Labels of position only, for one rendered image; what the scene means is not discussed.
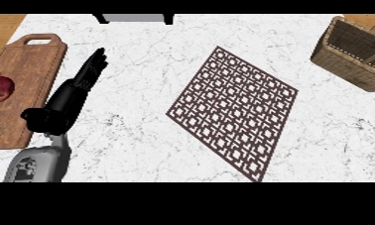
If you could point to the brown wicker basket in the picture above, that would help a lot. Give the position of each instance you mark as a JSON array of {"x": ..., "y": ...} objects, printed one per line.
[{"x": 348, "y": 54}]

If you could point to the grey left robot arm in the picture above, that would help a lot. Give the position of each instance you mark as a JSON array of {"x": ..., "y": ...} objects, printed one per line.
[{"x": 41, "y": 164}]

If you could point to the red apple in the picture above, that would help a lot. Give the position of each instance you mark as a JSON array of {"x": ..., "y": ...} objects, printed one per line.
[{"x": 3, "y": 88}]

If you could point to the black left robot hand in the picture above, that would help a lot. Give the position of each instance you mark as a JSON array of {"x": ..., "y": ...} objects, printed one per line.
[{"x": 65, "y": 101}]

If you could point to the brown wooden cutting board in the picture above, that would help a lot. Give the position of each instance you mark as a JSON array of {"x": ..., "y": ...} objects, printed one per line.
[{"x": 26, "y": 83}]

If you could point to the brown lattice placemat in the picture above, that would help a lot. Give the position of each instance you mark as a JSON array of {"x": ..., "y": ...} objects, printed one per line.
[{"x": 233, "y": 111}]

